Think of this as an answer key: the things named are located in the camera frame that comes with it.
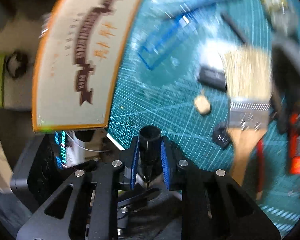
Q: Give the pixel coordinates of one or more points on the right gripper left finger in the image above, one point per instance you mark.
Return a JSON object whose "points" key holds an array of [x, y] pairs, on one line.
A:
{"points": [[131, 161]]}

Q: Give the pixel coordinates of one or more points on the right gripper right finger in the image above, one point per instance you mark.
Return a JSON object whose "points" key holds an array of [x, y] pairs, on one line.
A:
{"points": [[168, 162]]}

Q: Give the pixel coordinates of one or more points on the black cap paint bottle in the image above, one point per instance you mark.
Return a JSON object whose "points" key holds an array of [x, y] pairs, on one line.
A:
{"points": [[150, 148]]}

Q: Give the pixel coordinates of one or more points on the grey cloth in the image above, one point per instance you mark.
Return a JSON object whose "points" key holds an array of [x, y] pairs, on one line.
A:
{"points": [[285, 60]]}

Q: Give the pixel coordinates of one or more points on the beige eraser piece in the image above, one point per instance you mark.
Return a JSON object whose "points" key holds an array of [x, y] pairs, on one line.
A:
{"points": [[202, 105]]}

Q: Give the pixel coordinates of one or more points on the small black clip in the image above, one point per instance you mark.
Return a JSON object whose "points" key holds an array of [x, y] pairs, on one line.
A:
{"points": [[220, 136]]}

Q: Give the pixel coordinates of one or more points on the green cutting mat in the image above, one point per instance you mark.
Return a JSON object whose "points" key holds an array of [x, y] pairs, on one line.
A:
{"points": [[164, 98]]}

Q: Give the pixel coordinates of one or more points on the black rectangular block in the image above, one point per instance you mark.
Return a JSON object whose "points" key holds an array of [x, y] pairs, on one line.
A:
{"points": [[213, 78]]}

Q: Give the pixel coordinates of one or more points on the blue transparent ruler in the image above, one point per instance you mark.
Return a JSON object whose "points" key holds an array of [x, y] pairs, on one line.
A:
{"points": [[163, 40]]}

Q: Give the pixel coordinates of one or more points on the wooden paint brush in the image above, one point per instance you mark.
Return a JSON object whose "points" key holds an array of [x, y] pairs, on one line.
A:
{"points": [[249, 89]]}

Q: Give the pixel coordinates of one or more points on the cardboard box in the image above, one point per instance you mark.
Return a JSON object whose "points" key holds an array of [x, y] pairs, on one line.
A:
{"points": [[77, 63]]}

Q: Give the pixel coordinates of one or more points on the teal craft knife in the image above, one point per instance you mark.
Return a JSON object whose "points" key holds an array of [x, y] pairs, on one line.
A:
{"points": [[183, 7]]}

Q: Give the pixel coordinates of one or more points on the red label tube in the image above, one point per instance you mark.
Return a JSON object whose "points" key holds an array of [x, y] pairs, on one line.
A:
{"points": [[294, 145]]}

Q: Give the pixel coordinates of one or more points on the black pen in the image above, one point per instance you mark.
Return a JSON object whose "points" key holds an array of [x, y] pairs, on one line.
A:
{"points": [[234, 27]]}

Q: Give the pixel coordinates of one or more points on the yellow cap glue bottle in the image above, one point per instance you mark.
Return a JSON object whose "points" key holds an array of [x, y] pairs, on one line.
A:
{"points": [[282, 16]]}

